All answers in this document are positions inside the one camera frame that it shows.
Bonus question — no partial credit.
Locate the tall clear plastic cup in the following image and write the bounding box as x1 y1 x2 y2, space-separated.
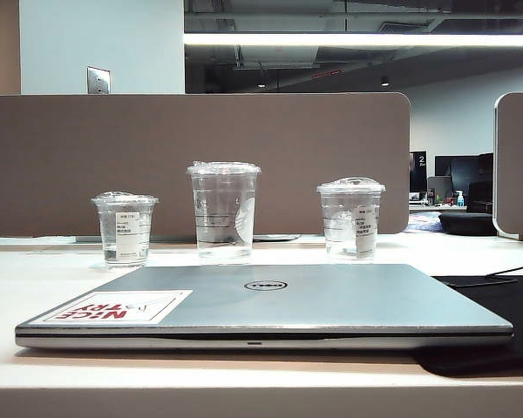
186 160 262 259

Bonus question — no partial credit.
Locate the medium clear labelled plastic cup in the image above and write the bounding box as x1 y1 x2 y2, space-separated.
316 176 386 261

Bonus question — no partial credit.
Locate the silver Dell laptop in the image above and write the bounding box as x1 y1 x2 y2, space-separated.
14 263 514 351

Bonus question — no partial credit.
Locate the small clear labelled plastic cup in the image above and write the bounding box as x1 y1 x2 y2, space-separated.
91 191 160 269

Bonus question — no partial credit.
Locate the grey flat stand base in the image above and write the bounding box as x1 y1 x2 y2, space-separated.
228 233 302 242

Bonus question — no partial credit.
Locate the wide brown desk partition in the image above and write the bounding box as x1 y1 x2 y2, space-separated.
0 91 411 239

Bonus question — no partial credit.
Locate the black sign with numeral two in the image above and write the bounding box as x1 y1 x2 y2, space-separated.
409 151 428 193

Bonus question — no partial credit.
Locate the white red Nice Try sticker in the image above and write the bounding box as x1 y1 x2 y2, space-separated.
42 289 194 325

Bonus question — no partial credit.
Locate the white ceiling light strip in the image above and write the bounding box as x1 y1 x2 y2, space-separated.
182 32 523 48

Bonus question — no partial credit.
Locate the black computer monitor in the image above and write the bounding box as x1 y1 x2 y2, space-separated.
434 152 494 202

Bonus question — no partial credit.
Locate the black round cushion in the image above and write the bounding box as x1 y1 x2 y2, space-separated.
438 211 493 237

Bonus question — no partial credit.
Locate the black office chair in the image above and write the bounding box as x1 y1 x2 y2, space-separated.
466 180 493 214

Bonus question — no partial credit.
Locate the black flat device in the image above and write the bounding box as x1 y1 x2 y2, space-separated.
445 276 519 289

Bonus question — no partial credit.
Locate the white-edged brown desk partition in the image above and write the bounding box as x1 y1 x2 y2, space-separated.
492 91 523 243

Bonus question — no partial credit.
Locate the black mouse pad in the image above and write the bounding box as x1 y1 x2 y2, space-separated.
411 273 523 378

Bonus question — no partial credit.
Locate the metal wall switch plate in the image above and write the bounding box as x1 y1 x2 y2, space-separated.
86 66 112 95

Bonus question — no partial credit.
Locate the black cable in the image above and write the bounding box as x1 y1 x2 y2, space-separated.
486 256 523 278

